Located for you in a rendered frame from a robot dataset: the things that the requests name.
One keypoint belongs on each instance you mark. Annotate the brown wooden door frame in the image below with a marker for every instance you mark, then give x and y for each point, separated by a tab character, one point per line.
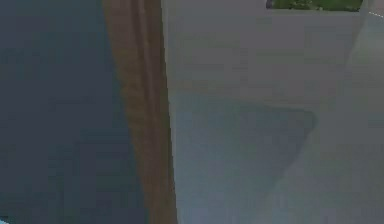
143	100

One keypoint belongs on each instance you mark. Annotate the window with green view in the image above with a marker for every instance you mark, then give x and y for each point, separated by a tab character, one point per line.
316	4

